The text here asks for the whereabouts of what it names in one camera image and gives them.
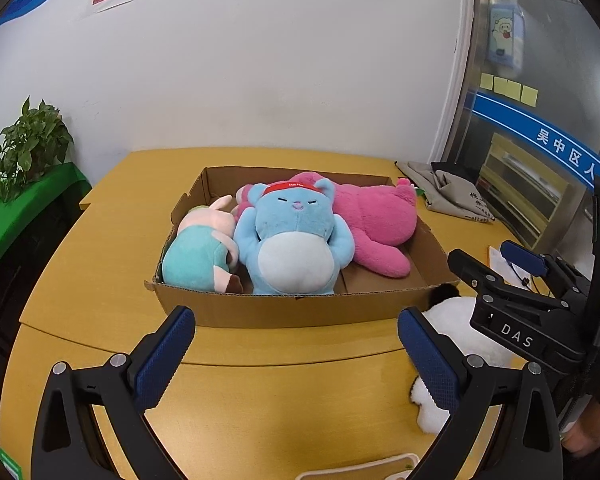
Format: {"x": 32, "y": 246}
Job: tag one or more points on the yellow sticky notes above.
{"x": 513, "y": 90}

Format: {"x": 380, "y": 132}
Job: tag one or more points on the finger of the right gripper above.
{"x": 560, "y": 277}
{"x": 486, "y": 282}

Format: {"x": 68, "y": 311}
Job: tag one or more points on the blue banner sign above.
{"x": 581, "y": 162}

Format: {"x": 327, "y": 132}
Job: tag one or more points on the green potted plant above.
{"x": 34, "y": 144}

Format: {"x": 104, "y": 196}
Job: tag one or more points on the teal pink plush pig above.
{"x": 203, "y": 255}

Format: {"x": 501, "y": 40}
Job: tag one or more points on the cartoon sheep poster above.
{"x": 506, "y": 35}

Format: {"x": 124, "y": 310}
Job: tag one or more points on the yellow wooden cabinet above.
{"x": 533, "y": 200}

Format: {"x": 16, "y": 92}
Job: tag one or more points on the clear white phone case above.
{"x": 397, "y": 467}

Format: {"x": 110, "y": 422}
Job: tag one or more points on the brown cardboard box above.
{"x": 360, "y": 294}

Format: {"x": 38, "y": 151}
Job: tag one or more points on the grey cloth bag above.
{"x": 447, "y": 193}

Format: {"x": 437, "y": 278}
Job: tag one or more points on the blue plush cat red headband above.
{"x": 290, "y": 240}

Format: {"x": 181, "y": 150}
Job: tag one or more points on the pink plush bear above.
{"x": 380, "y": 218}

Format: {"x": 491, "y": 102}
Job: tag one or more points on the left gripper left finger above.
{"x": 68, "y": 443}

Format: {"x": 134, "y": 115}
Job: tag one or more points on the white black plush panda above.
{"x": 450, "y": 314}

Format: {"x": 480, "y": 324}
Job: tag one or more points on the white paper card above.
{"x": 509, "y": 272}

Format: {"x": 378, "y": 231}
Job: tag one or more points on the right hand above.
{"x": 583, "y": 437}

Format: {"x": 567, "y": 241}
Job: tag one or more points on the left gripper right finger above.
{"x": 524, "y": 443}

